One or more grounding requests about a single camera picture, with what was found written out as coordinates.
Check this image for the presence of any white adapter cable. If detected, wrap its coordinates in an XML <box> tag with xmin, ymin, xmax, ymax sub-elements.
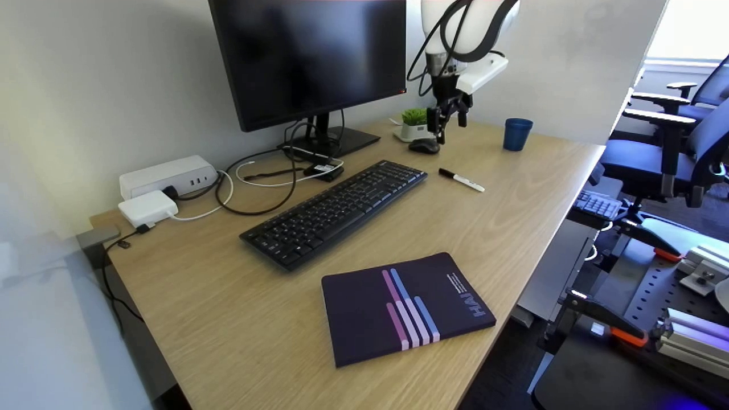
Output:
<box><xmin>169</xmin><ymin>168</ymin><xmax>237</xmax><ymax>225</ymax></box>

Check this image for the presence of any white power strip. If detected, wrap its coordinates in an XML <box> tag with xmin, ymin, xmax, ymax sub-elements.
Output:
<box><xmin>117</xmin><ymin>154</ymin><xmax>222</xmax><ymax>202</ymax></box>

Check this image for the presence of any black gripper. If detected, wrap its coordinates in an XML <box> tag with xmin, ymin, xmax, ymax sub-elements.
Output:
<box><xmin>425</xmin><ymin>68</ymin><xmax>473</xmax><ymax>147</ymax></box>

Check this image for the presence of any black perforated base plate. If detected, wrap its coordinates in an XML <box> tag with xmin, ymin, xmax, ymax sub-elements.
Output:
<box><xmin>532</xmin><ymin>249</ymin><xmax>729</xmax><ymax>410</ymax></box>

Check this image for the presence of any blue cup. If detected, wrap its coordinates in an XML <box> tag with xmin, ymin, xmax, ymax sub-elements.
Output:
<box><xmin>502</xmin><ymin>116</ymin><xmax>536</xmax><ymax>153</ymax></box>

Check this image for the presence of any gray desk bracket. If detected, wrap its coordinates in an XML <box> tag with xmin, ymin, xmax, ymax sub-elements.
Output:
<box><xmin>73</xmin><ymin>225</ymin><xmax>123</xmax><ymax>255</ymax></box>

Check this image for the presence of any bright window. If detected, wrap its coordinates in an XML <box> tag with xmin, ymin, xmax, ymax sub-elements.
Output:
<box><xmin>644</xmin><ymin>0</ymin><xmax>729</xmax><ymax>64</ymax></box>

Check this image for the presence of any aluminum extrusion bar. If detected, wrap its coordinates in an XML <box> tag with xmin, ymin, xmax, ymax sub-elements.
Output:
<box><xmin>655</xmin><ymin>305</ymin><xmax>729</xmax><ymax>383</ymax></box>

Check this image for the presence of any black computer mouse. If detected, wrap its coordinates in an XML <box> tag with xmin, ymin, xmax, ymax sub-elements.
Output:
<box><xmin>406</xmin><ymin>137</ymin><xmax>442</xmax><ymax>158</ymax></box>

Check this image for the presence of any black computer keyboard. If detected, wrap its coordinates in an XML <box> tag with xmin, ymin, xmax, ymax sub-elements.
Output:
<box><xmin>239</xmin><ymin>158</ymin><xmax>430</xmax><ymax>273</ymax></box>

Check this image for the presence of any white marker with black cap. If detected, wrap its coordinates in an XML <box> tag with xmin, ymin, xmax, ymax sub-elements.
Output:
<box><xmin>438</xmin><ymin>166</ymin><xmax>488</xmax><ymax>195</ymax></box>

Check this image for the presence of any white plant saucer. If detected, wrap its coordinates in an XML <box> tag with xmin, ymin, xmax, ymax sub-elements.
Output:
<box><xmin>390</xmin><ymin>116</ymin><xmax>440</xmax><ymax>145</ymax></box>

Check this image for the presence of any black hub dongle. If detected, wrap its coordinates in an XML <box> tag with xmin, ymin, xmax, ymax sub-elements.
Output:
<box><xmin>281</xmin><ymin>143</ymin><xmax>346</xmax><ymax>184</ymax></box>

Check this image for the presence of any black hanging cable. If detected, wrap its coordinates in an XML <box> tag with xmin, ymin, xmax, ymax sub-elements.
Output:
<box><xmin>96</xmin><ymin>225</ymin><xmax>150</xmax><ymax>325</ymax></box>

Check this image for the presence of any silver metal bracket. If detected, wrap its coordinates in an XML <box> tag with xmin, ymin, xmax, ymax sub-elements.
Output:
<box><xmin>676</xmin><ymin>243</ymin><xmax>729</xmax><ymax>301</ymax></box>

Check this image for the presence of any orange handled clamp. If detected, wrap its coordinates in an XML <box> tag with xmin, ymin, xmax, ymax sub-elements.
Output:
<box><xmin>635</xmin><ymin>225</ymin><xmax>685</xmax><ymax>268</ymax></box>
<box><xmin>559</xmin><ymin>291</ymin><xmax>656</xmax><ymax>352</ymax></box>

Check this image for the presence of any black computer monitor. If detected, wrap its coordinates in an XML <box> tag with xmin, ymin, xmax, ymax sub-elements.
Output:
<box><xmin>206</xmin><ymin>0</ymin><xmax>409</xmax><ymax>159</ymax></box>

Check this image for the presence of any small white adapter box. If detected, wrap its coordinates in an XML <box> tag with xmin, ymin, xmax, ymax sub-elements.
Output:
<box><xmin>117</xmin><ymin>190</ymin><xmax>180</xmax><ymax>229</ymax></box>

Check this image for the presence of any dark keypad device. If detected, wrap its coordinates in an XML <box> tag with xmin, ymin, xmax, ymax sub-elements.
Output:
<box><xmin>573</xmin><ymin>190</ymin><xmax>630</xmax><ymax>228</ymax></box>

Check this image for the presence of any small green potted plant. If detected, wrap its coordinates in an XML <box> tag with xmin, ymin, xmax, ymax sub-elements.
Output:
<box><xmin>398</xmin><ymin>108</ymin><xmax>434</xmax><ymax>143</ymax></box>

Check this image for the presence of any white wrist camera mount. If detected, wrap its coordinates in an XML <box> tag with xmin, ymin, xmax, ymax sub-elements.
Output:
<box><xmin>453</xmin><ymin>53</ymin><xmax>511</xmax><ymax>97</ymax></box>

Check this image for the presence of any dark striped mouse pad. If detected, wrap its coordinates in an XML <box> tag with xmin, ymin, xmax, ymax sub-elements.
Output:
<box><xmin>320</xmin><ymin>250</ymin><xmax>500</xmax><ymax>371</ymax></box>

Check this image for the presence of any white partition panel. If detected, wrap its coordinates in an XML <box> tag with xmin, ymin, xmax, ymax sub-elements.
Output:
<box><xmin>435</xmin><ymin>0</ymin><xmax>671</xmax><ymax>147</ymax></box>

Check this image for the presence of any blue office chair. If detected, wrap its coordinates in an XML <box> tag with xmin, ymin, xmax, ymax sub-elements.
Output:
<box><xmin>599</xmin><ymin>97</ymin><xmax>729</xmax><ymax>210</ymax></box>
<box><xmin>627</xmin><ymin>53</ymin><xmax>729</xmax><ymax>127</ymax></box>

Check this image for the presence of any white cable loop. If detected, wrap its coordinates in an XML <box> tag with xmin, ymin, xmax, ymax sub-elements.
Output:
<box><xmin>581</xmin><ymin>239</ymin><xmax>603</xmax><ymax>266</ymax></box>

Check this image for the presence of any black looped cable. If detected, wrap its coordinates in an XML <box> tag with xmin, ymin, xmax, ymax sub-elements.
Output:
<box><xmin>215</xmin><ymin>145</ymin><xmax>305</xmax><ymax>218</ymax></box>

